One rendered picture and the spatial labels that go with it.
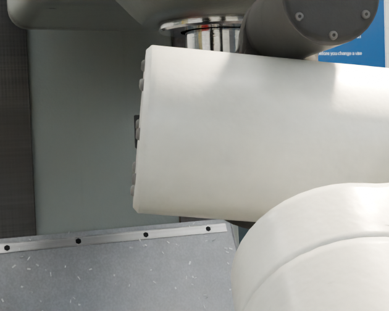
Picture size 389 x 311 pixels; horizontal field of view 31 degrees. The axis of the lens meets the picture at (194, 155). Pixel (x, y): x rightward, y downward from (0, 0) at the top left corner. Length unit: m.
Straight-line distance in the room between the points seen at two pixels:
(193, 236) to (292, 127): 0.65
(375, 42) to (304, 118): 5.47
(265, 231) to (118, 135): 0.68
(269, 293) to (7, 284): 0.67
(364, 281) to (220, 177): 0.09
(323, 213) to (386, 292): 0.03
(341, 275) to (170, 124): 0.10
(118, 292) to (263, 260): 0.66
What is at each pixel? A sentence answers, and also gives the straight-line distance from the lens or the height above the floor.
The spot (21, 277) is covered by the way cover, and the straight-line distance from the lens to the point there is 0.83.
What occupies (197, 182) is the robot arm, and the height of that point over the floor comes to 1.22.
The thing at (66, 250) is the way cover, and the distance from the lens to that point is 0.85.
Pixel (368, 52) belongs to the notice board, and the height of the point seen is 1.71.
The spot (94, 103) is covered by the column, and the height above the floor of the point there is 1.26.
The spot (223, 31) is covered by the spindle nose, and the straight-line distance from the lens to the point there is 0.49.
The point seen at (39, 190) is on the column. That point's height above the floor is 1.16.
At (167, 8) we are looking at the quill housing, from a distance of 0.46.
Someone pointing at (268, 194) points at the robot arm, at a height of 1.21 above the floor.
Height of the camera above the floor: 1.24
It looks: 3 degrees down
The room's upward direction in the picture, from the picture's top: 2 degrees counter-clockwise
